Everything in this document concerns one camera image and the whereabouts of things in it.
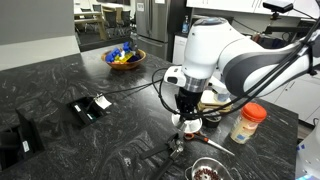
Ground white base cabinets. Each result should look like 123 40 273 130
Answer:
171 34 320 127

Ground white paper tag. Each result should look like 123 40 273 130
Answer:
94 95 113 111

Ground blue toy block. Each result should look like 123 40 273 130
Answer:
121 41 133 54
105 47 122 64

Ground blue soap bottle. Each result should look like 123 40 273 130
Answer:
181 14 191 35

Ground black camera on stand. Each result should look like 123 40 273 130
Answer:
262 0 320 35

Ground black power cable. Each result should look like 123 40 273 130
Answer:
99 79 168 98

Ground cream jar orange lid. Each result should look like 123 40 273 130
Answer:
229 102 268 145

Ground black table outlet box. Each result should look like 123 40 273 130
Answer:
68 95 108 127

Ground wooden bowl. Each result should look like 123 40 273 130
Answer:
100 48 147 71

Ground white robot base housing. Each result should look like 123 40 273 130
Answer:
294 123 320 180

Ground yellow toy block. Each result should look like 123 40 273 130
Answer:
114 51 135 64

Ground black tape roll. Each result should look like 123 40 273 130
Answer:
202 114 223 129

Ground stainless steel refrigerator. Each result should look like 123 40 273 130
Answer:
134 0 193 63

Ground white wall cabinets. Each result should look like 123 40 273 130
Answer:
185 0 264 14

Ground black can opener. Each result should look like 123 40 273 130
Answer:
139 133 185 180

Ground orange handled scissors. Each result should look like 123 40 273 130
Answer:
183 131 236 157

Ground silver pot with beans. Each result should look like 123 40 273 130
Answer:
184 157 235 180

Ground dark background chair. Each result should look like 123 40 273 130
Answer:
102 6 118 30

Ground wooden background table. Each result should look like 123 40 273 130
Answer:
73 11 108 42

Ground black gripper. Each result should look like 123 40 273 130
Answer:
174 87 204 125

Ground black device at left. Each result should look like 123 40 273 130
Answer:
0 108 45 173

